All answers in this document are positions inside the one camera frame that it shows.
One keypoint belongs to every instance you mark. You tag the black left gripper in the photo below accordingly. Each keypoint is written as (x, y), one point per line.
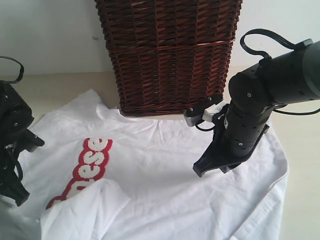
(15, 118)

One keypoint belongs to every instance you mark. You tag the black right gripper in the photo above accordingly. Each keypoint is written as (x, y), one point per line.
(249, 109)

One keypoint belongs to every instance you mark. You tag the white t-shirt with red lettering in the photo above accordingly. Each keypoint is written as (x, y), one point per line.
(101, 176)

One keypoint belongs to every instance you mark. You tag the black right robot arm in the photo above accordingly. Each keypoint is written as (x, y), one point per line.
(290, 78)

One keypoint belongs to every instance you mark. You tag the dark brown wicker basket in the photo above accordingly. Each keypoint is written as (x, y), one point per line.
(168, 55)

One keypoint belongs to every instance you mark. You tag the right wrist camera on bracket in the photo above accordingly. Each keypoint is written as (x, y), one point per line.
(204, 110)

